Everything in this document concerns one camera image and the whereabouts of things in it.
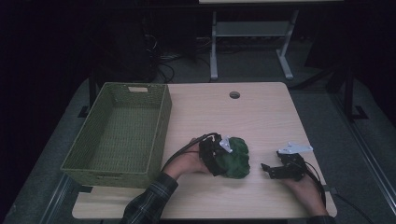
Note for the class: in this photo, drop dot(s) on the white metal stand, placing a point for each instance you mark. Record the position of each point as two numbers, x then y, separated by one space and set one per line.
252 28

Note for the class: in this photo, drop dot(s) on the black metal stand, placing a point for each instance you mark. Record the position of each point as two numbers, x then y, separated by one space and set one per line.
348 93

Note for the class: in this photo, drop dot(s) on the grey tape strip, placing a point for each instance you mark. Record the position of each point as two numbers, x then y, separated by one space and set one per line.
330 189

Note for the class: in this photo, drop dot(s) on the black metal post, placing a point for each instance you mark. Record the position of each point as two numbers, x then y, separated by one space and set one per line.
91 93

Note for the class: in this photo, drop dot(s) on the green woven basket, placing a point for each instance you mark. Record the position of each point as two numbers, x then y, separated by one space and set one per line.
124 140

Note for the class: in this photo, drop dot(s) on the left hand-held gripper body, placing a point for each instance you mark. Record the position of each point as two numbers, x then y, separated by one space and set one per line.
208 149

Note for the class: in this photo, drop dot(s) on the person's left hand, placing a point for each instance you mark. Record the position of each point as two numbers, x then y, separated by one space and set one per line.
188 163

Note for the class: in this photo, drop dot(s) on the black tape strip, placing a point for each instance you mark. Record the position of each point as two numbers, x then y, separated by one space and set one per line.
84 189

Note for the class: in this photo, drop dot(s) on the metal floor rail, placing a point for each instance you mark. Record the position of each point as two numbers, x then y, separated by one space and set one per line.
57 199
367 161

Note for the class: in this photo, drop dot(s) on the green knitted cloth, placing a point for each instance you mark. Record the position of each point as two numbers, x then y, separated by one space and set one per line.
238 160

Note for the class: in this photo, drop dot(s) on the person's right hand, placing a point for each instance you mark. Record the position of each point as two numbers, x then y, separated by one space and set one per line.
309 196

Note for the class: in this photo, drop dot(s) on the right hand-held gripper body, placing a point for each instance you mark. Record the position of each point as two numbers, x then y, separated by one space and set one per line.
294 166

